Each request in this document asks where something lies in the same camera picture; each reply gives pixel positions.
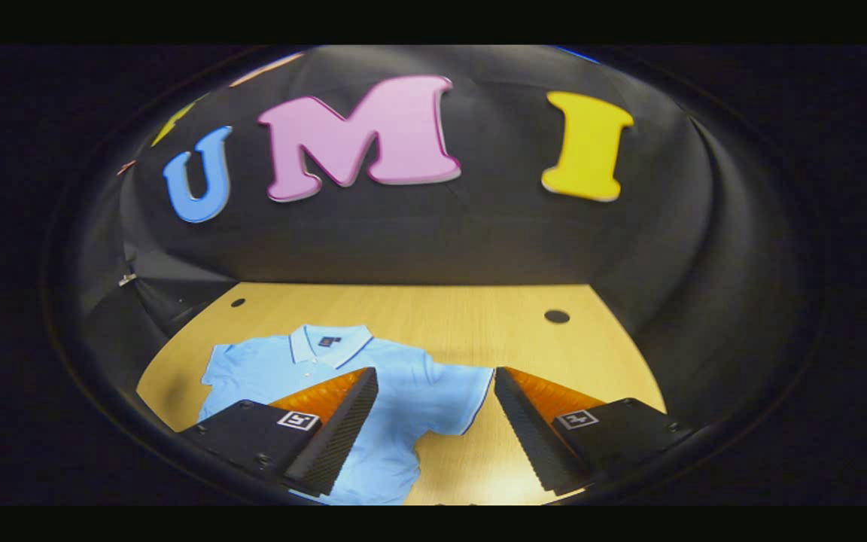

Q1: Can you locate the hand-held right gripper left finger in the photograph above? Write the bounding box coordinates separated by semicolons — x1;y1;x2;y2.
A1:
178;367;379;498

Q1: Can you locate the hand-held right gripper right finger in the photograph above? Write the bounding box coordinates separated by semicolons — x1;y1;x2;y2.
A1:
493;367;695;497

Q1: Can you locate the black backdrop cloth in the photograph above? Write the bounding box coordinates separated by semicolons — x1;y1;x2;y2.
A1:
76;45;797;452

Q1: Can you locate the light blue T-shirt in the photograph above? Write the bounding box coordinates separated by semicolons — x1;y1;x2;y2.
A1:
198;324;495;506

